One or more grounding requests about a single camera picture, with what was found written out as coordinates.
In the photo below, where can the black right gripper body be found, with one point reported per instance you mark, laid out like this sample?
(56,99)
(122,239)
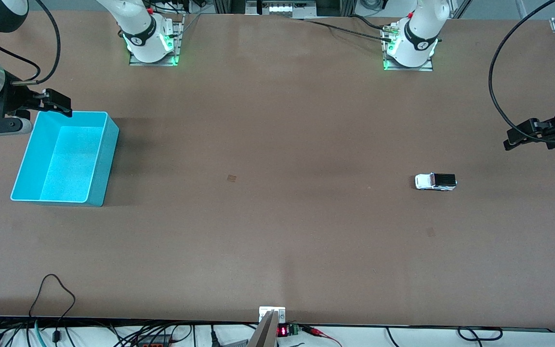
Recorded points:
(17,100)

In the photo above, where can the white toy jeep black roof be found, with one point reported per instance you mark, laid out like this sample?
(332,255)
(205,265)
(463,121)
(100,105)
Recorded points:
(434,181)

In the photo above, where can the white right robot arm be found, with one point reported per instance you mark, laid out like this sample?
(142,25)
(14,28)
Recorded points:
(142,38)

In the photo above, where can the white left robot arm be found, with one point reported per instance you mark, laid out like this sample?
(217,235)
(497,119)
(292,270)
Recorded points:
(417,33)

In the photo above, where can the teal plastic bin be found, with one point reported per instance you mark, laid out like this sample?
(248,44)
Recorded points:
(65,164)

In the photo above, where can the small brown tape patch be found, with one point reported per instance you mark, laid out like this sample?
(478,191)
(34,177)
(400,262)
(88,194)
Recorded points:
(231,178)

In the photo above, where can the white lit control box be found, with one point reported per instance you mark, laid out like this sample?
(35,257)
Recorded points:
(280,8)

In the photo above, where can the black power strip red switches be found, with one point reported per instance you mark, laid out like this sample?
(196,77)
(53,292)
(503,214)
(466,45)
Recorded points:
(152,343)

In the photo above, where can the black power plug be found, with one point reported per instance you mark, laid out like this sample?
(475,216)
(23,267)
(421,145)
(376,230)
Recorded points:
(214,337)

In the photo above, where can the red clip lead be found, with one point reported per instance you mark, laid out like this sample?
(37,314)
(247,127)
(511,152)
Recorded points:
(313,331)

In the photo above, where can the red digit display module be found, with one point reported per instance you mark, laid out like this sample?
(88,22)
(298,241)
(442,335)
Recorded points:
(283,331)

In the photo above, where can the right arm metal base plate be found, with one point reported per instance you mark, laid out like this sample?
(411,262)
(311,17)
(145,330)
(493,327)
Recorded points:
(135,61)

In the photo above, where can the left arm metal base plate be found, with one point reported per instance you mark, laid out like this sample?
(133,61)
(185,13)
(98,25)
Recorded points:
(424,67)

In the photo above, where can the aluminium frame posts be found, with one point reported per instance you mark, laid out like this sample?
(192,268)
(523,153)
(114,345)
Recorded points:
(229,6)

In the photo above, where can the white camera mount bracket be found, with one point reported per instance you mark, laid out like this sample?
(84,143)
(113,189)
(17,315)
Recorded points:
(265,311)

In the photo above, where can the grey metal camera post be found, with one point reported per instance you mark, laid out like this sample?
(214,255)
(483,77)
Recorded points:
(264,335)

